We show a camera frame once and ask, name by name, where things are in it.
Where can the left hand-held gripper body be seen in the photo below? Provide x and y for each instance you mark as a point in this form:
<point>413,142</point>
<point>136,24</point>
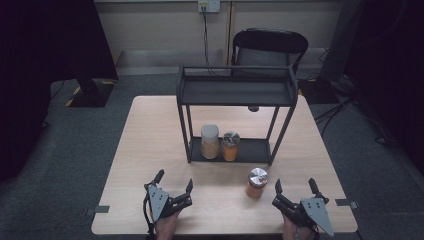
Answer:
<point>158,200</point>

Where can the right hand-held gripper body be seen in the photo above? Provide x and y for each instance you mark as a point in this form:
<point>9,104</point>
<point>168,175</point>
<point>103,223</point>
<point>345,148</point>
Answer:
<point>316,211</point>

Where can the white-lidded glass jar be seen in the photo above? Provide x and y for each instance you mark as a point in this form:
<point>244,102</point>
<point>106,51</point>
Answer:
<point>210,143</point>

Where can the slim silver-lidded orange jar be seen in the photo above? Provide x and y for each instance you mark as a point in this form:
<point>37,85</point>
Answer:
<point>231,148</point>

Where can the black metal two-tier shelf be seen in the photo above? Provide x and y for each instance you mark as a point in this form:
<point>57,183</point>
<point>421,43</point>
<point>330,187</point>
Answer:
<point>235,91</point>

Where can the person's left hand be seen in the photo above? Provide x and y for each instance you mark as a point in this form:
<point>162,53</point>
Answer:
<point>166,228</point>

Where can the person's right hand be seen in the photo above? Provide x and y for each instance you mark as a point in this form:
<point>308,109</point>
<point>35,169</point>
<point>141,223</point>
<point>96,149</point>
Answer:
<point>293,231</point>

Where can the wide silver-lidded orange jar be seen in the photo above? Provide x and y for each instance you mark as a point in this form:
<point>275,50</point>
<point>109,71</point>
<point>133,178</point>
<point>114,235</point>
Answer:
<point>257,181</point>

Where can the grey tape strip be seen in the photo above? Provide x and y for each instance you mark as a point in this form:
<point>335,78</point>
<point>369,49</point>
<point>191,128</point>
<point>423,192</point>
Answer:
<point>100,209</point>
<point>345,202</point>

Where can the small dark round object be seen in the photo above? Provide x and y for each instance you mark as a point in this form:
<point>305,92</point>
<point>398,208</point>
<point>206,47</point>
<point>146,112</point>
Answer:
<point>253,108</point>

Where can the black floor box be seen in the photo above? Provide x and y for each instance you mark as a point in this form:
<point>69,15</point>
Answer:
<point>316,90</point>

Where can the black stand base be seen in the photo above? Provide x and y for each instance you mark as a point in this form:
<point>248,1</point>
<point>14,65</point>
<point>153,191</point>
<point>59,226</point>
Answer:
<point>90,95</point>

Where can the dark curtain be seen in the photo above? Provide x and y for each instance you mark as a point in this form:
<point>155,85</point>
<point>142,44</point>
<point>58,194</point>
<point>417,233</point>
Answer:
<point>390,66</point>
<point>40,66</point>

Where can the black folding chair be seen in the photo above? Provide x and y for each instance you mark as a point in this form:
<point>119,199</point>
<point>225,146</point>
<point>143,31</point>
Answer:
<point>269,41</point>

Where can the grey stand column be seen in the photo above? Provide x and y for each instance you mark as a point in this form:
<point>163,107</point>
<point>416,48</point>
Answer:
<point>340,40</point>

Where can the white wall socket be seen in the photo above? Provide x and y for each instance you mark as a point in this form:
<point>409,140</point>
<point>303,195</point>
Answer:
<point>209,5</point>

